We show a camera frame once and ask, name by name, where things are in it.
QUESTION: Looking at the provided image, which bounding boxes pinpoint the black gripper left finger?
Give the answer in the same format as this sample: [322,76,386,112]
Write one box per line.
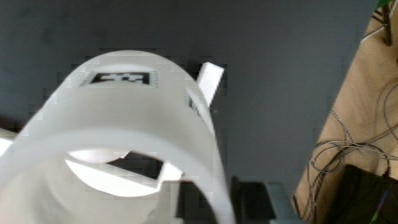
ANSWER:
[144,179,201,224]

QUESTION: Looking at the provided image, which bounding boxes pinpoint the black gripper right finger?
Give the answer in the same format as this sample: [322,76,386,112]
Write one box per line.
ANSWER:
[231,177,306,224]

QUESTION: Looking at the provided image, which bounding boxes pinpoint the white lamp shade cone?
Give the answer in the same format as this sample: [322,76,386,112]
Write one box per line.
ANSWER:
[0,50,235,224]

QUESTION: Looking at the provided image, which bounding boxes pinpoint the black box on floor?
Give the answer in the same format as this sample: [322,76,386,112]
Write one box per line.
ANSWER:
[327,165,398,224]

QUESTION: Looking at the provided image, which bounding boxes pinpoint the grey floor cables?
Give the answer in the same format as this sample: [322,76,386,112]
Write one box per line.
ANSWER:
[304,29,398,221]

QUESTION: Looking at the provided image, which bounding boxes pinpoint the white front wall bar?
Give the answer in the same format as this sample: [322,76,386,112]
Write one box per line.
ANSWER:
[0,128,16,156]

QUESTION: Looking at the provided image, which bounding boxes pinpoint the white wall bar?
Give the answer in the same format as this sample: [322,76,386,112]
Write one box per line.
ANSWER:
[0,128,16,156]
[198,62,224,105]

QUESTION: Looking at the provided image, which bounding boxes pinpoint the white left wall bar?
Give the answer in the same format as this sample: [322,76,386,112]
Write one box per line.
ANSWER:
[198,62,224,105]

